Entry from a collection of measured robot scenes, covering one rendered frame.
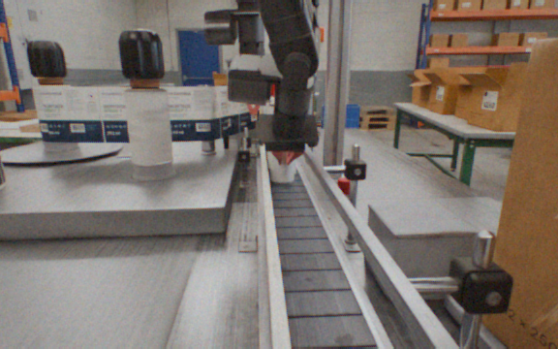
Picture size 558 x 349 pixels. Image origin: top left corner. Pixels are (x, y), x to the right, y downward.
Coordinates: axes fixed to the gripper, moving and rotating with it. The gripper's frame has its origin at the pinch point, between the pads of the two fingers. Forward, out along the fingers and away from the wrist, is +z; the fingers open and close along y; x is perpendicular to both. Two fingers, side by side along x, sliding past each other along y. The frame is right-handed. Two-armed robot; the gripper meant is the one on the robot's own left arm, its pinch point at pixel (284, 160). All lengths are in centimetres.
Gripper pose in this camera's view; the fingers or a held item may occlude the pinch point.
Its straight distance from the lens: 67.0
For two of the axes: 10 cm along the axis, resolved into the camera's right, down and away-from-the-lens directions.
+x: 0.6, 8.0, -5.9
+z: -0.7, 5.9, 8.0
